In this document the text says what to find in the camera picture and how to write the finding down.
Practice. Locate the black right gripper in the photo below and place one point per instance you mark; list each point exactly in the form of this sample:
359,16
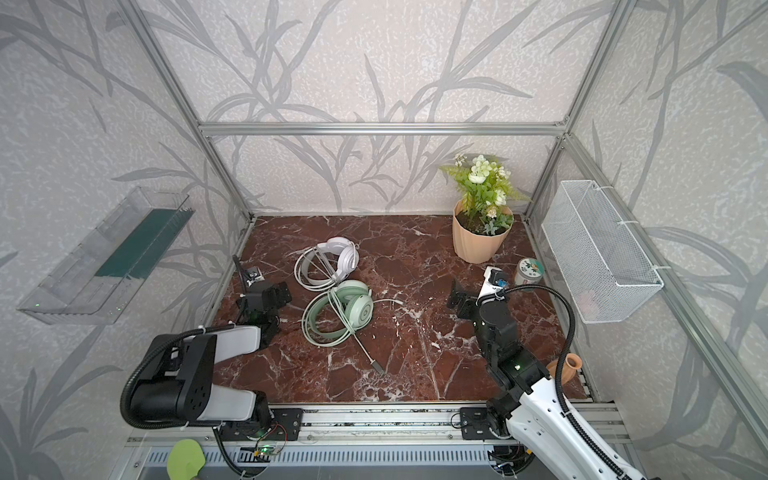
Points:
466,305

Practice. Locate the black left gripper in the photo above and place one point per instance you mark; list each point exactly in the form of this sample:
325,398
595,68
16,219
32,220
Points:
252,299

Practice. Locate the white over-ear headphones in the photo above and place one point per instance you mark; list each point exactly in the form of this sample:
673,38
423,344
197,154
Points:
326,264

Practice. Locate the mint green over-ear headphones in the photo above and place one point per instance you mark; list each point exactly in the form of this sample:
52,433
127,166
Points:
353,304

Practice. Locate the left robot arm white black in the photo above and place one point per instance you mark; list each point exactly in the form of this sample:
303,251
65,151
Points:
173,385

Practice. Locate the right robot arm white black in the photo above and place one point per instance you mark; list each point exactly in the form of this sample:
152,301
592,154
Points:
533,409

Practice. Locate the small green white tin can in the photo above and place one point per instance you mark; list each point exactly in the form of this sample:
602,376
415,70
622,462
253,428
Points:
528,271

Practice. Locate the potted plant beige pot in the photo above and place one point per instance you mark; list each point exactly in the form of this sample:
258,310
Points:
482,218

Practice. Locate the small terracotta vase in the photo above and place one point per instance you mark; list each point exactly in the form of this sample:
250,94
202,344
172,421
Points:
571,368

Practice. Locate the light green object front left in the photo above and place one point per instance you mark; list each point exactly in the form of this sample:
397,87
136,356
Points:
185,461

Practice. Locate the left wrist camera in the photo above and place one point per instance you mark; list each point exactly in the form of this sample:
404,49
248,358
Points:
250,276

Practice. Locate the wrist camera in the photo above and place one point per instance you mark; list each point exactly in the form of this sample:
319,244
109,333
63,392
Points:
495,281
250,276

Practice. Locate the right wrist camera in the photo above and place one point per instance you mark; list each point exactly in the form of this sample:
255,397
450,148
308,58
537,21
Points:
495,281

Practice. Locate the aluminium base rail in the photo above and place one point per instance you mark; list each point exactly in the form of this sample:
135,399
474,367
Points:
335,435

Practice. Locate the white wire mesh basket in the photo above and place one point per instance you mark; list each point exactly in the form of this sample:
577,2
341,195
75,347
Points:
607,272

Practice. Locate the clear plastic wall shelf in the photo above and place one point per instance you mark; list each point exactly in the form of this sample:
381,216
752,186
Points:
96,281

